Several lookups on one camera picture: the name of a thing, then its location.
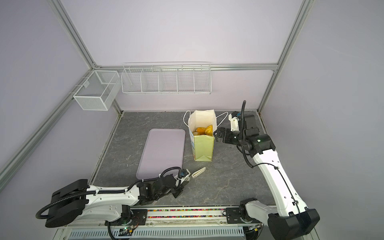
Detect floral paper bag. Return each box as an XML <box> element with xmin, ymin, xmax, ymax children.
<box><xmin>183</xmin><ymin>110</ymin><xmax>228</xmax><ymax>162</ymax></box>

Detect round sesame bun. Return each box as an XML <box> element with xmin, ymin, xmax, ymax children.
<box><xmin>196</xmin><ymin>127</ymin><xmax>206</xmax><ymax>135</ymax></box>

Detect white kitchen tongs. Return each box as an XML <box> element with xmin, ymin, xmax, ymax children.
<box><xmin>181</xmin><ymin>167</ymin><xmax>207</xmax><ymax>184</ymax></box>

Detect yellow twisted bread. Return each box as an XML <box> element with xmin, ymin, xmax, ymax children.
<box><xmin>205</xmin><ymin>125</ymin><xmax>214</xmax><ymax>136</ymax></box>

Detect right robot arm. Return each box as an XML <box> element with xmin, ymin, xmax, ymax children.
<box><xmin>214</xmin><ymin>128</ymin><xmax>320</xmax><ymax>240</ymax></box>

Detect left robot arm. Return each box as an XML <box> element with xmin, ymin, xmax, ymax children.
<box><xmin>35</xmin><ymin>174</ymin><xmax>189</xmax><ymax>228</ymax></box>

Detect lavender tray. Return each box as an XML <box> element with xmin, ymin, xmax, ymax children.
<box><xmin>136</xmin><ymin>129</ymin><xmax>186</xmax><ymax>180</ymax></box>

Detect white mesh box basket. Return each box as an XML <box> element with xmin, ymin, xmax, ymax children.
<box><xmin>74</xmin><ymin>70</ymin><xmax>122</xmax><ymax>111</ymax></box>

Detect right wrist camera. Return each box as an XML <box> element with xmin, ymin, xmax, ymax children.
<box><xmin>228</xmin><ymin>112</ymin><xmax>240</xmax><ymax>132</ymax></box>

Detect aluminium front rail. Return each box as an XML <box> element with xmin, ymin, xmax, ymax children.
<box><xmin>146</xmin><ymin>207</ymin><xmax>225</xmax><ymax>224</ymax></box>

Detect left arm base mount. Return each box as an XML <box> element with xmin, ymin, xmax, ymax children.
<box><xmin>110</xmin><ymin>209</ymin><xmax>148</xmax><ymax>226</ymax></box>

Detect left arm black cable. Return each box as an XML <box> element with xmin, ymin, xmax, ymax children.
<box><xmin>35</xmin><ymin>166</ymin><xmax>183</xmax><ymax>220</ymax></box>

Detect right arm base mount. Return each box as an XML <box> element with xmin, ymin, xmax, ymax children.
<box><xmin>222</xmin><ymin>207</ymin><xmax>262</xmax><ymax>224</ymax></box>

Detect white wire basket rack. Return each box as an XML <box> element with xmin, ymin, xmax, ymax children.
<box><xmin>121</xmin><ymin>62</ymin><xmax>212</xmax><ymax>95</ymax></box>

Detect aluminium frame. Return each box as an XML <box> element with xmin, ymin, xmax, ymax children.
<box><xmin>1</xmin><ymin>1</ymin><xmax>314</xmax><ymax>191</ymax></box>

